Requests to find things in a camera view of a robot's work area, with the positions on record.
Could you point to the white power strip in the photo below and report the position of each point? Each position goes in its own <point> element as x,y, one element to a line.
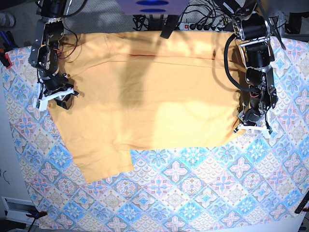
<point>199,27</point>

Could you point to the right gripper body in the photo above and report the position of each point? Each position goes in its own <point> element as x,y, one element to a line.
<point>44,95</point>

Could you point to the orange-tipped clamp bottom left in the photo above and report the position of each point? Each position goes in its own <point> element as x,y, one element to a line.
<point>36,214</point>

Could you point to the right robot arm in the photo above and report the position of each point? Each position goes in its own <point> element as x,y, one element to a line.
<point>44,55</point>

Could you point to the orange T-shirt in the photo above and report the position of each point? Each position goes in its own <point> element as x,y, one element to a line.
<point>138,91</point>

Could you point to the black table clamp top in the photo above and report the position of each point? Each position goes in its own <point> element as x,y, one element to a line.
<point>169,26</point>

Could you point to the white vent box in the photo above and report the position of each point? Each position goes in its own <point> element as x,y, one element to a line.
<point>16,209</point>

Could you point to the red-handled clamp left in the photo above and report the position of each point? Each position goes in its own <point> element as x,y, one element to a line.
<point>4,58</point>

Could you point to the patterned blue tablecloth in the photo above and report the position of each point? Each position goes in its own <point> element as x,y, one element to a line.
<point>250,180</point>

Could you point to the black clamp bottom right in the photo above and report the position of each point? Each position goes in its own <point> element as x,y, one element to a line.
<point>301,207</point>

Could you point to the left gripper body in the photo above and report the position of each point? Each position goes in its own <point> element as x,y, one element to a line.
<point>250,120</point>

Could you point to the white blue logo panel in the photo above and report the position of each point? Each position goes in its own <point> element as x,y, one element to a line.
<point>163,7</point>

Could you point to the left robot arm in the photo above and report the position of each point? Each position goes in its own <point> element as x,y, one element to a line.
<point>253,29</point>

